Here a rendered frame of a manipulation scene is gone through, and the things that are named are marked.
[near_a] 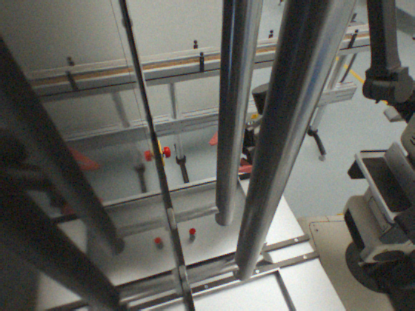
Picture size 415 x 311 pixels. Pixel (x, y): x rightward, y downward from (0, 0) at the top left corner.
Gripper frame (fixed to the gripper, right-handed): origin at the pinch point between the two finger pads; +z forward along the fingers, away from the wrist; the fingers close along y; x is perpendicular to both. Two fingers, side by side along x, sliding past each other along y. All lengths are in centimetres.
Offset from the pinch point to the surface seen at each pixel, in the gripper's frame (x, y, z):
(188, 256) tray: 5.8, 31.8, 17.8
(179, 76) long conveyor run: 92, 12, -30
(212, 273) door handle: -33.5, -17.4, 17.5
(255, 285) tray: -10.9, 38.6, 6.4
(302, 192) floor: 59, 122, -80
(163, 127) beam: 108, 43, -13
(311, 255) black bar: -14.0, 40.4, -12.7
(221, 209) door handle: -29.2, -18.5, 13.2
